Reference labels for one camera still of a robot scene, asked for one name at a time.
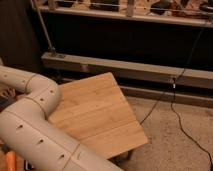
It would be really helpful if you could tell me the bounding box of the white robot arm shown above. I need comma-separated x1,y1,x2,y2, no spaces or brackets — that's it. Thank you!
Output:
0,66,123,171

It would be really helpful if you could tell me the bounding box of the metal pole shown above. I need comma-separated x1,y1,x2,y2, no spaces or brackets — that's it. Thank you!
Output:
32,0,56,56

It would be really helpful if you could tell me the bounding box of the cluttered white shelf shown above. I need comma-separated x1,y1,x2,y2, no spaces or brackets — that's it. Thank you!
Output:
30,0,213,29

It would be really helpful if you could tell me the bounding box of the orange carrot toy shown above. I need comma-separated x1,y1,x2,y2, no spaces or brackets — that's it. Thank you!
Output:
5,151,17,171

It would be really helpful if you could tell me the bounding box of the black cable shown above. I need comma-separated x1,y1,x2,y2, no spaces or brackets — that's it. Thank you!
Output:
139,19,213,171

